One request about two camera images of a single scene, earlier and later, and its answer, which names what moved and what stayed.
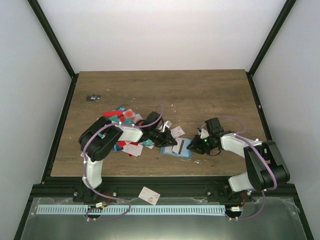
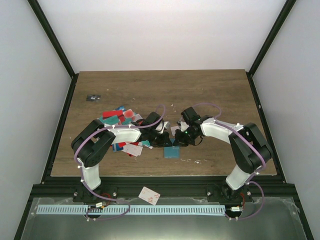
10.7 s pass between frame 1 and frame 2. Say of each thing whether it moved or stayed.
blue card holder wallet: moved
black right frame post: stayed
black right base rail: stayed
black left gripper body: stayed
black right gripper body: moved
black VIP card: stayed
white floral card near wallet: stayed
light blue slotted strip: stayed
